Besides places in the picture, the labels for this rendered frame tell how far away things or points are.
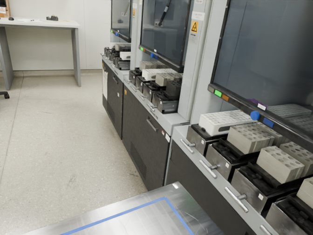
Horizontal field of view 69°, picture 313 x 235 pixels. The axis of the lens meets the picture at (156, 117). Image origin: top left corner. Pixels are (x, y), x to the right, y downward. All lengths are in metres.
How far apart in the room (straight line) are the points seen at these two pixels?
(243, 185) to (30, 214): 1.36
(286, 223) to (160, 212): 0.34
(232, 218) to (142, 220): 0.42
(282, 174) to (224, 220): 0.29
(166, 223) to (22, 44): 3.92
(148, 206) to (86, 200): 1.18
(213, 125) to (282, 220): 0.40
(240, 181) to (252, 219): 0.12
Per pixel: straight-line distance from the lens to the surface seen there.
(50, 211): 1.75
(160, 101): 1.24
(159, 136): 1.31
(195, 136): 0.98
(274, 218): 0.77
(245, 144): 0.87
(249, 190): 0.80
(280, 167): 0.80
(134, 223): 0.58
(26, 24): 3.49
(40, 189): 1.91
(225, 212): 0.94
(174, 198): 0.64
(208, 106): 1.04
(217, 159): 0.88
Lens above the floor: 1.27
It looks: 27 degrees down
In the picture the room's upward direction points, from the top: 6 degrees clockwise
